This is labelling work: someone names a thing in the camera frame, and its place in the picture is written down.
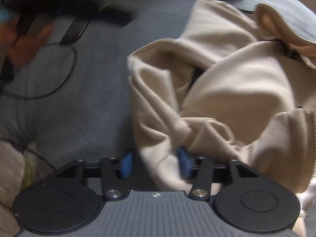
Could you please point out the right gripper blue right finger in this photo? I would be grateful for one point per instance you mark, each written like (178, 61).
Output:
(186, 163)

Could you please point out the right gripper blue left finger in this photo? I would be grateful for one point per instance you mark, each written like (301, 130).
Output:
(126, 165)

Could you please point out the grey-blue bed blanket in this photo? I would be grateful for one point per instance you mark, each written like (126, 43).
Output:
(91, 115)

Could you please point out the beige zip hoodie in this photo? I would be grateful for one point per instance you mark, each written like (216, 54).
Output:
(228, 87)

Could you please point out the person left hand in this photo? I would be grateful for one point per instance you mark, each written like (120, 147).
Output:
(22, 50)

